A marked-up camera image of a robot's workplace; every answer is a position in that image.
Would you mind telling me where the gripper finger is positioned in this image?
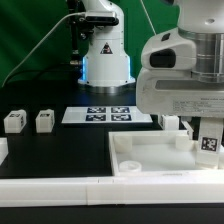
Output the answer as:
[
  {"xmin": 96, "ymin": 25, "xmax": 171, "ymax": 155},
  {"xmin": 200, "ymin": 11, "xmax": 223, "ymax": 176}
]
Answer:
[{"xmin": 181, "ymin": 117, "xmax": 194, "ymax": 139}]

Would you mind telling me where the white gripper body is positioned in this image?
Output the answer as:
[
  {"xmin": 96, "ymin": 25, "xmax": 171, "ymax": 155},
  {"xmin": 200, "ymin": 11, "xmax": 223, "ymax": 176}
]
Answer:
[{"xmin": 136, "ymin": 28, "xmax": 224, "ymax": 118}]

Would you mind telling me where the white square tabletop tray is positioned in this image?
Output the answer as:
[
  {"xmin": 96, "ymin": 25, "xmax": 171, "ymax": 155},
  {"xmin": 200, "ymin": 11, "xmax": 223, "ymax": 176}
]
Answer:
[{"xmin": 108, "ymin": 129, "xmax": 224, "ymax": 178}]

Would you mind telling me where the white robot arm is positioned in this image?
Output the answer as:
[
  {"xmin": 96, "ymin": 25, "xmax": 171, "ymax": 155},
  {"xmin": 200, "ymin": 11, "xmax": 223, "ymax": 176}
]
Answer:
[{"xmin": 80, "ymin": 0, "xmax": 224, "ymax": 124}]

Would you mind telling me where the white U-shaped fence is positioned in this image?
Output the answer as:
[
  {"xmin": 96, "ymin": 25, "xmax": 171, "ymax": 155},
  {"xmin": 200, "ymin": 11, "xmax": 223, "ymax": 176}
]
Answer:
[{"xmin": 0, "ymin": 137, "xmax": 224, "ymax": 208}]

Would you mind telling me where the white tag sheet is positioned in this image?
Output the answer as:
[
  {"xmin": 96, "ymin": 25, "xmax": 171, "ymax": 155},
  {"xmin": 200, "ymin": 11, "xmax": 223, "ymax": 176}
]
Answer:
[{"xmin": 62, "ymin": 106, "xmax": 152, "ymax": 124}]

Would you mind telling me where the white cable right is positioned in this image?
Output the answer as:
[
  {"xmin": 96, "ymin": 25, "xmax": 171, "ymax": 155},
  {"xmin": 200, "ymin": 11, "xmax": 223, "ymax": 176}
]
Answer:
[{"xmin": 139, "ymin": 0, "xmax": 158, "ymax": 36}]

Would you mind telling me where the white cable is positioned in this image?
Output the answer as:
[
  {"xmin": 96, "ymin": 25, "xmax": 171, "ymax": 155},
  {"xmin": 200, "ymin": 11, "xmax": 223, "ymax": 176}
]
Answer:
[
  {"xmin": 139, "ymin": 0, "xmax": 158, "ymax": 36},
  {"xmin": 1, "ymin": 11, "xmax": 87, "ymax": 88}
]

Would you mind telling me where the black camera stand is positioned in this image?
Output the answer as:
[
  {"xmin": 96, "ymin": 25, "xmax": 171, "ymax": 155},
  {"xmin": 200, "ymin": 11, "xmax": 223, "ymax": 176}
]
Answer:
[{"xmin": 66, "ymin": 0, "xmax": 85, "ymax": 76}]

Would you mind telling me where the white cable left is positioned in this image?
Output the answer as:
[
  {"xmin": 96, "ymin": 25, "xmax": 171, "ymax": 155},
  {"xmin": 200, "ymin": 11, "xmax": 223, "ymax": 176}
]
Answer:
[{"xmin": 1, "ymin": 11, "xmax": 87, "ymax": 88}]

